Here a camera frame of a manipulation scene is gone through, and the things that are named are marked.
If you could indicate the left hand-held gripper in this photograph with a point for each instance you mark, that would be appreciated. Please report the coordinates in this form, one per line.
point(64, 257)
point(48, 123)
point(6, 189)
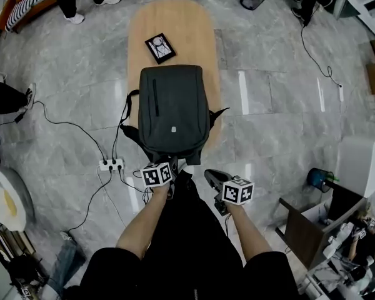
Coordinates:
point(154, 175)

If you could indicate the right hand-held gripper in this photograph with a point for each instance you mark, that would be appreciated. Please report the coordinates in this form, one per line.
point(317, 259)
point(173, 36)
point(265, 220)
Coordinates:
point(237, 192)

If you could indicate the black backpack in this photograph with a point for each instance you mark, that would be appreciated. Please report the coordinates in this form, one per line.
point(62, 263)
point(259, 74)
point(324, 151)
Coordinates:
point(175, 105)

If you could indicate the person's left forearm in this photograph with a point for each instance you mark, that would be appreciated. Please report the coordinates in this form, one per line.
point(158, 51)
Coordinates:
point(143, 223)

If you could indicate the person's right forearm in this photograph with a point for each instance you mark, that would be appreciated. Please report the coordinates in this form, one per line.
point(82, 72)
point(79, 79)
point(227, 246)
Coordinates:
point(250, 233)

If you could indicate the white power strip with plugs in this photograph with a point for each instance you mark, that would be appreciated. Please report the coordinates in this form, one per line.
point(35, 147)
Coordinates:
point(111, 165)

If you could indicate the dark wooden cabinet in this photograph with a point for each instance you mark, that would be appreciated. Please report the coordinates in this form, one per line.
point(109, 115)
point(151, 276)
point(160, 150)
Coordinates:
point(303, 236)

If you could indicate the person's black clothing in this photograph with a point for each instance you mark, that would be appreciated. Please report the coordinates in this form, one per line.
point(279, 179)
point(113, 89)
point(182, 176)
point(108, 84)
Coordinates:
point(187, 255)

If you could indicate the blue waste bin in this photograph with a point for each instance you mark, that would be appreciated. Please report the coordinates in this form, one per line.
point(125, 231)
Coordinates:
point(317, 178)

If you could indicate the green bottle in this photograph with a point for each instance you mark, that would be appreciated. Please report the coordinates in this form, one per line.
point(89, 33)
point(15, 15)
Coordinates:
point(333, 177)

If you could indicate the white block table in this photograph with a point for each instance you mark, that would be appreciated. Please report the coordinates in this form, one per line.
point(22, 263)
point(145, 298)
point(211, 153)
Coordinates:
point(356, 164)

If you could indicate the slim white power strip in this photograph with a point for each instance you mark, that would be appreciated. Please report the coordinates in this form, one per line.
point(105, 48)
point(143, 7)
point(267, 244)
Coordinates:
point(341, 93)

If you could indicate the white round stool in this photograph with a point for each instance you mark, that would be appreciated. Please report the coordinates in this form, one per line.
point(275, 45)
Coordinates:
point(9, 198)

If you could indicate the oval wooden table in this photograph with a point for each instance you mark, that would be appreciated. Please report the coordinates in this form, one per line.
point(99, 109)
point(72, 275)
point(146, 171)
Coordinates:
point(178, 20)

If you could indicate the orange sofa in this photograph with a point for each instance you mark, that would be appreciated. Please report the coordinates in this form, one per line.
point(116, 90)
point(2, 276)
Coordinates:
point(31, 14)

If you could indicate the long striped cushion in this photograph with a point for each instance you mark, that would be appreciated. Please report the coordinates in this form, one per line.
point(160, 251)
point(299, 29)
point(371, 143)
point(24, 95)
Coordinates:
point(25, 6)

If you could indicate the black picture frame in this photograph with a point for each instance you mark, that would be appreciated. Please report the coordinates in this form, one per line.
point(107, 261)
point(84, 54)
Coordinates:
point(161, 48)

